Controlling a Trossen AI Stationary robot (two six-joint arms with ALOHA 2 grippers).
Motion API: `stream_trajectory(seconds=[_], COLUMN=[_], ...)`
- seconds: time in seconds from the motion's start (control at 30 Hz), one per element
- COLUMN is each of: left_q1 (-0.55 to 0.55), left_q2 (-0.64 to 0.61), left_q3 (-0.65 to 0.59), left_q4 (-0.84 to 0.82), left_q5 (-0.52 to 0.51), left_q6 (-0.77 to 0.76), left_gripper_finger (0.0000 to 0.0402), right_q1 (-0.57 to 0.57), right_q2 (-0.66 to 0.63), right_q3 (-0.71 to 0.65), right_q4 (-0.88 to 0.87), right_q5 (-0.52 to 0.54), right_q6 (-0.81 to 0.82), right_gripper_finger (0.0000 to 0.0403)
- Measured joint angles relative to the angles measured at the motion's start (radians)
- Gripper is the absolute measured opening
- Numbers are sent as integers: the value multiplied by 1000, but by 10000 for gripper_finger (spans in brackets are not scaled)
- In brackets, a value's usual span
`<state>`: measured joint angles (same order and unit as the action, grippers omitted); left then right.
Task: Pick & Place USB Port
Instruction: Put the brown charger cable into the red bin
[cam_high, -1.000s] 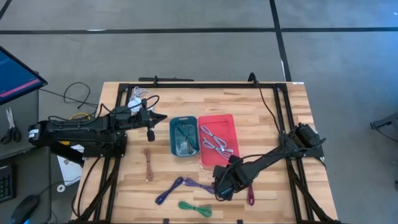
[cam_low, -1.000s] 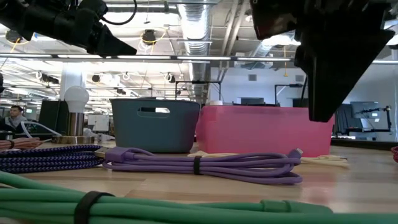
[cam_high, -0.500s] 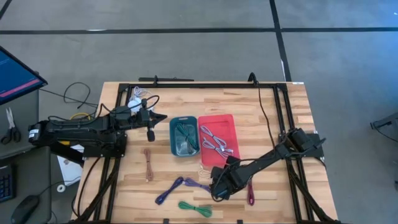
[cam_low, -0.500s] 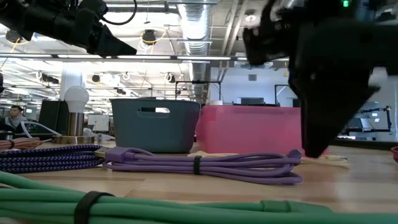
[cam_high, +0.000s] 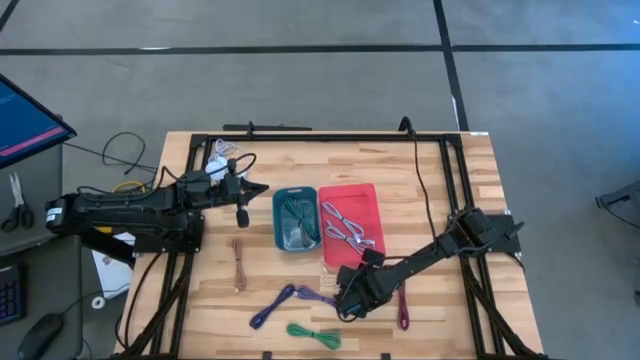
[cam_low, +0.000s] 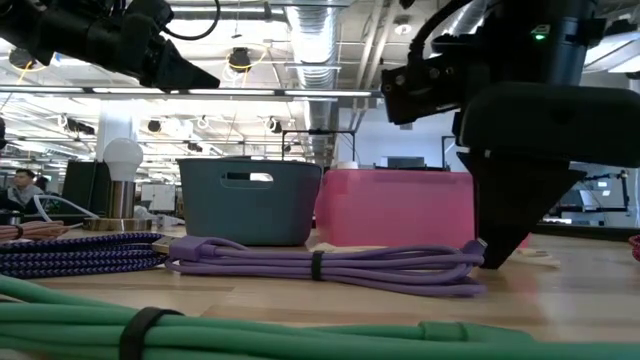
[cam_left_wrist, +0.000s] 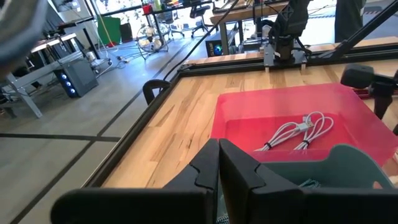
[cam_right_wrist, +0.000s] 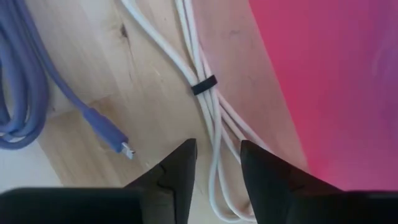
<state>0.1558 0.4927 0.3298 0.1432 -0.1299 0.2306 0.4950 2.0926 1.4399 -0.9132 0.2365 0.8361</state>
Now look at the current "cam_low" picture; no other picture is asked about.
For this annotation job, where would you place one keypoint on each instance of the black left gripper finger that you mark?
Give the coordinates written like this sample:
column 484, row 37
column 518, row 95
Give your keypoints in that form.
column 175, row 70

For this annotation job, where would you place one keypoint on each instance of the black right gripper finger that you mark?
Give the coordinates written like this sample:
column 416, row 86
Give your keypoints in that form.
column 525, row 200

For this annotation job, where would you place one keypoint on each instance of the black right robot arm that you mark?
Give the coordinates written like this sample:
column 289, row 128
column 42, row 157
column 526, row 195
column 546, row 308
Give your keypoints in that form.
column 540, row 20

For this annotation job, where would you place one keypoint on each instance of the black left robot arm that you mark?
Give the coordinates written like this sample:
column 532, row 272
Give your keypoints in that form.
column 20, row 25

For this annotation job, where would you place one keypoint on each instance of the long ceiling light strip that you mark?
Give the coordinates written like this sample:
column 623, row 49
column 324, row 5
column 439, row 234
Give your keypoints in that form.
column 225, row 91

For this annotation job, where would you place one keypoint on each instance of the black ceiling device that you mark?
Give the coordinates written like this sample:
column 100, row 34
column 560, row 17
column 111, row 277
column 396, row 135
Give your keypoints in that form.
column 241, row 60
column 21, row 61

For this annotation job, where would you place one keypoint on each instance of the red translucent plastic bin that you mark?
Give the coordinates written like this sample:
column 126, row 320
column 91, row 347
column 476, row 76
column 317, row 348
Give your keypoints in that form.
column 395, row 210

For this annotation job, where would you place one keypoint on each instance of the bulb lamp with brass base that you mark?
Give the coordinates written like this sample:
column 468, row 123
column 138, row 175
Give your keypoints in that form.
column 122, row 200

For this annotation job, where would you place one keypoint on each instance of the black background monitor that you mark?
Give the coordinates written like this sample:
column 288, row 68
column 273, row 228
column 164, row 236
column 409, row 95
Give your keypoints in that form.
column 85, row 187

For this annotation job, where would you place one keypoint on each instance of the teal plastic basket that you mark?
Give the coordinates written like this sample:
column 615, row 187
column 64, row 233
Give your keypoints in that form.
column 250, row 210

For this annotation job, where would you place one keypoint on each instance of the person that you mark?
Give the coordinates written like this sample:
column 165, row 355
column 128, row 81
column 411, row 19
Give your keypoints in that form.
column 22, row 192

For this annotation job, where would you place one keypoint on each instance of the white round container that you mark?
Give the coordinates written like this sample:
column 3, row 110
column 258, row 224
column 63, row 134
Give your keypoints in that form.
column 347, row 165

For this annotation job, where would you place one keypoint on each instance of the black aluminium table frame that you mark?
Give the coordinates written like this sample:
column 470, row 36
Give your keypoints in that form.
column 590, row 232

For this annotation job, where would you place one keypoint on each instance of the black stand frame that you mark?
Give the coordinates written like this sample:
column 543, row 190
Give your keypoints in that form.
column 320, row 131
column 443, row 150

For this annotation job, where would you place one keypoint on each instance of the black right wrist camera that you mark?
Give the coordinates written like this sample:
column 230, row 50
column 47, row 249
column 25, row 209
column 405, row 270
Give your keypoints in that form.
column 420, row 90

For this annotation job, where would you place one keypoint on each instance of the silver ventilation duct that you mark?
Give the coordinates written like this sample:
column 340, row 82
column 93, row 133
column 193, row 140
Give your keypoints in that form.
column 315, row 50

